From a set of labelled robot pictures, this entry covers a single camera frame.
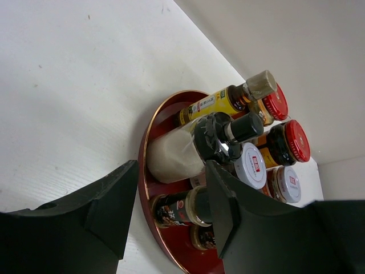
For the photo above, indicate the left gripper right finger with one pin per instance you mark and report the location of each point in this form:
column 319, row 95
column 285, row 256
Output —
column 257, row 234

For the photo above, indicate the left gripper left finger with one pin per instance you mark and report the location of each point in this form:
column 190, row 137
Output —
column 83, row 232

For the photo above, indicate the brown spice bottle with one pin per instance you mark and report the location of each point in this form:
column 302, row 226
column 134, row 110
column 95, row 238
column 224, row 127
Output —
column 202, row 238

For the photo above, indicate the white lid sauce jar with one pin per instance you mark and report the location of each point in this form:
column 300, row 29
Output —
column 250, row 167

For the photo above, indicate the small black cap spice jar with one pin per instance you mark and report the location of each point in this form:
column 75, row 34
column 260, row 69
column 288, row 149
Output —
column 182, row 209

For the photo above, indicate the clear bottle black pump cap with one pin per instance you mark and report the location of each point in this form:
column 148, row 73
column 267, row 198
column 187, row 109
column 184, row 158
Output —
column 182, row 153

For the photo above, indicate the red lid chili sauce jar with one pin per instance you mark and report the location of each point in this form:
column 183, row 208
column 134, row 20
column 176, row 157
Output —
column 271, row 108

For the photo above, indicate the small yellow label oil bottle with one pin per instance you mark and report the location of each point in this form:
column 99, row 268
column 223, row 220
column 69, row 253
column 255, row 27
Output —
column 231, row 100

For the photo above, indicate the round red tray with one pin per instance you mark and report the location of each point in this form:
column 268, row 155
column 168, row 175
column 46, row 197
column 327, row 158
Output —
column 174, row 241

